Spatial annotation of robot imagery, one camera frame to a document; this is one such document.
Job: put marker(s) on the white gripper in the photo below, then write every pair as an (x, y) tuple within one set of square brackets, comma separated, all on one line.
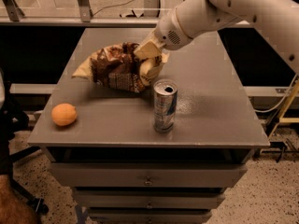
[(170, 34)]

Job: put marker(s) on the brown chip bag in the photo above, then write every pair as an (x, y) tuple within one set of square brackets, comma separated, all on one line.
[(117, 67)]

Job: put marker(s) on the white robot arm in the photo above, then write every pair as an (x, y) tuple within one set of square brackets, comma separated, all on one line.
[(277, 21)]

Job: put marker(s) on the silver redbull can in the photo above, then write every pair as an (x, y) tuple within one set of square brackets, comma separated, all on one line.
[(165, 104)]

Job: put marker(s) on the orange fruit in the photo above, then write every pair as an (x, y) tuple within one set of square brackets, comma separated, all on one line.
[(64, 114)]

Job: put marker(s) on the grey drawer cabinet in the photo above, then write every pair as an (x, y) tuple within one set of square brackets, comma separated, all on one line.
[(116, 163)]

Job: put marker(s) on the yellow metal stand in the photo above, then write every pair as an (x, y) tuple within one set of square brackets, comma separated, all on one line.
[(278, 118)]

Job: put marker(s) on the grey metal railing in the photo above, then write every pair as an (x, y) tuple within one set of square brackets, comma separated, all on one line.
[(84, 13)]

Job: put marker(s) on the person's bare leg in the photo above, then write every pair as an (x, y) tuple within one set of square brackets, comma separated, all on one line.
[(12, 209)]

